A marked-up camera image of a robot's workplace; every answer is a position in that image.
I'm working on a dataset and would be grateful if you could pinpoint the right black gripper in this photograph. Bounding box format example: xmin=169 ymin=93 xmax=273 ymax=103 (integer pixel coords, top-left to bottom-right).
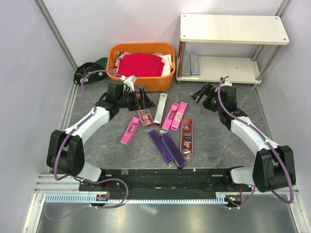
xmin=190 ymin=83 xmax=224 ymax=113

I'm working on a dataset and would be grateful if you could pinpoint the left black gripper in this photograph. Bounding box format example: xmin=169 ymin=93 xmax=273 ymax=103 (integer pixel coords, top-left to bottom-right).
xmin=117 ymin=87 xmax=155 ymax=112

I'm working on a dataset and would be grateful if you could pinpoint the red 3d toothpaste box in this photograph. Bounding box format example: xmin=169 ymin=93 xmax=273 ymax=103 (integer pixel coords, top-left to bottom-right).
xmin=180 ymin=118 xmax=193 ymax=156
xmin=138 ymin=109 xmax=154 ymax=129

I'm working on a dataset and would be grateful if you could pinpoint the silver-sided red toothpaste box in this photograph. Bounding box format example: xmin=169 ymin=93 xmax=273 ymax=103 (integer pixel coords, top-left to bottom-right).
xmin=154 ymin=93 xmax=168 ymax=125

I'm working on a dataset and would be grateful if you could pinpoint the silver Protefix toothpaste box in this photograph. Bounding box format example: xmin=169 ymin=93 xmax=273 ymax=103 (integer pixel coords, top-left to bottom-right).
xmin=190 ymin=53 xmax=200 ymax=77

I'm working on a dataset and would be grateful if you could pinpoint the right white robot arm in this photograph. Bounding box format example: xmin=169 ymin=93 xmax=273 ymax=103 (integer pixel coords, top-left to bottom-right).
xmin=191 ymin=83 xmax=296 ymax=193

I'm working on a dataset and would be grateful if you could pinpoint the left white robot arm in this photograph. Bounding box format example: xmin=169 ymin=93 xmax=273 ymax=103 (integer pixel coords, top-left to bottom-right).
xmin=46 ymin=83 xmax=155 ymax=191

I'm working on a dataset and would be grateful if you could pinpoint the white two-tier shelf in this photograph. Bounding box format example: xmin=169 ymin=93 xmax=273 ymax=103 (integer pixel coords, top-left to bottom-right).
xmin=176 ymin=14 xmax=290 ymax=86

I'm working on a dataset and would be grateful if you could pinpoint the pink labelled toothpaste box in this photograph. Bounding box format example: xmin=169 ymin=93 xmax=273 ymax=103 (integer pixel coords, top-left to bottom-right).
xmin=170 ymin=102 xmax=188 ymax=131

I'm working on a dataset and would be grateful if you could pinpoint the pink open toothpaste box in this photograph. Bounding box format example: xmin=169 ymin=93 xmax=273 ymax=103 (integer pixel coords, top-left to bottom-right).
xmin=162 ymin=103 xmax=179 ymax=131

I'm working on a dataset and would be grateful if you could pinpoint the red folded cloth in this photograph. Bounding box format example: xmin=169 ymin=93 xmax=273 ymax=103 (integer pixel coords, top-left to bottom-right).
xmin=116 ymin=53 xmax=165 ymax=77

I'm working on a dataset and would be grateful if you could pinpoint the purple toothpaste box left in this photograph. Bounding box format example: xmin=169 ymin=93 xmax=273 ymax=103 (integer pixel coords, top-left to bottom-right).
xmin=148 ymin=130 xmax=173 ymax=164

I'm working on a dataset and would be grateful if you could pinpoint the purple toothpaste box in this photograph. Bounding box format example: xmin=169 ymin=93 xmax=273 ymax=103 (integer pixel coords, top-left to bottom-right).
xmin=161 ymin=133 xmax=187 ymax=169
xmin=148 ymin=130 xmax=173 ymax=164

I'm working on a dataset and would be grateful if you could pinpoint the orange plastic basket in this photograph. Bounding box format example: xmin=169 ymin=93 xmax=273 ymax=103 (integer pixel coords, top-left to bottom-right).
xmin=106 ymin=42 xmax=176 ymax=92

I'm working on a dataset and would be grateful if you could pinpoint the pink toothpaste box left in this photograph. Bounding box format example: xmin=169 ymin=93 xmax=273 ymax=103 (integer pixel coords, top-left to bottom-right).
xmin=121 ymin=116 xmax=140 ymax=145

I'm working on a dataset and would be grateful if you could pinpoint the dark green cap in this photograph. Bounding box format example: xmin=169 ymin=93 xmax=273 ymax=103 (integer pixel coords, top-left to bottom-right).
xmin=73 ymin=57 xmax=108 ymax=85

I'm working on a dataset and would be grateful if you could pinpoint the purple toothpaste box right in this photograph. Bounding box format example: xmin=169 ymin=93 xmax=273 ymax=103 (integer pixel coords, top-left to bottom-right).
xmin=161 ymin=133 xmax=187 ymax=169

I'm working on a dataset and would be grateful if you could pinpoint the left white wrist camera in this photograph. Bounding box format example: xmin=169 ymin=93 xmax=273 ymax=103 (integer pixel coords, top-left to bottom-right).
xmin=121 ymin=75 xmax=137 ymax=92

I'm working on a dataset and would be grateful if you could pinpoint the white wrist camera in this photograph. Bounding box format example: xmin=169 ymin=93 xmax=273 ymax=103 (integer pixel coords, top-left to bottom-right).
xmin=219 ymin=75 xmax=232 ymax=86
xmin=121 ymin=75 xmax=137 ymax=92

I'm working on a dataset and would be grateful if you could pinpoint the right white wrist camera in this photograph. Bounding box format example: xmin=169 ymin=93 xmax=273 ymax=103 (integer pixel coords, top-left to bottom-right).
xmin=219 ymin=75 xmax=232 ymax=86

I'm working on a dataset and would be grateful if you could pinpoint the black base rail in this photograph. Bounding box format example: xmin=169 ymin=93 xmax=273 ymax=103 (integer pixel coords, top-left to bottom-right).
xmin=77 ymin=165 xmax=253 ymax=195

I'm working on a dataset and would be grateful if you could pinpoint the blue slotted cable duct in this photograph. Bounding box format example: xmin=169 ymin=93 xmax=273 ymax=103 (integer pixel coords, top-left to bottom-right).
xmin=45 ymin=193 xmax=231 ymax=204

